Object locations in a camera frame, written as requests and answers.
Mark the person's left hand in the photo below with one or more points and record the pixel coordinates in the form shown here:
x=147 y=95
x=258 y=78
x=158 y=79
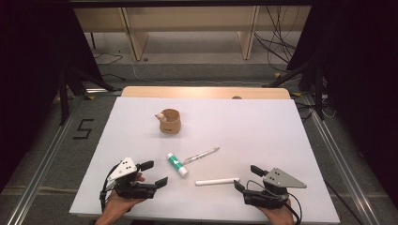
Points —
x=119 y=204

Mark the green and white glue stick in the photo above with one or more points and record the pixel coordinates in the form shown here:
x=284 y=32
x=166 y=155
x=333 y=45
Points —
x=176 y=164

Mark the aluminium floor rail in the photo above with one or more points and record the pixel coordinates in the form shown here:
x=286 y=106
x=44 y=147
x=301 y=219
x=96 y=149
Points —
x=344 y=162
x=43 y=168

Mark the brown pen holder with bear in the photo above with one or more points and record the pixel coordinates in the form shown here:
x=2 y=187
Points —
x=170 y=126

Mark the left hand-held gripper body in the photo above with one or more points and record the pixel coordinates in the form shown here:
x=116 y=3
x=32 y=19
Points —
x=131 y=189

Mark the wooden table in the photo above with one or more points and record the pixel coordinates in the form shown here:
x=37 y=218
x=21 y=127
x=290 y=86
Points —
x=187 y=92

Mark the beige wooden desk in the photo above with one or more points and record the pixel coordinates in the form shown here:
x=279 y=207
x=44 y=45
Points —
x=137 y=40

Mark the black metal stand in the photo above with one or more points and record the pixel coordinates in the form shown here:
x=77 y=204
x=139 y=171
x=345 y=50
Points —
x=64 y=100
x=318 y=93

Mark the white pen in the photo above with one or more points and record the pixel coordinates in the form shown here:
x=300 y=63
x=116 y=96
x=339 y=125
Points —
x=216 y=182

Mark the person's right hand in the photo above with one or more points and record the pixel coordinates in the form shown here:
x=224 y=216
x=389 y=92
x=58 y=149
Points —
x=280 y=216

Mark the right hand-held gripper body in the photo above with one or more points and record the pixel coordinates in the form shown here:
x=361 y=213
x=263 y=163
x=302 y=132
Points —
x=266 y=197

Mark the black curtain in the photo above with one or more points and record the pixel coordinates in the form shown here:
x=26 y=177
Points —
x=31 y=78
x=363 y=93

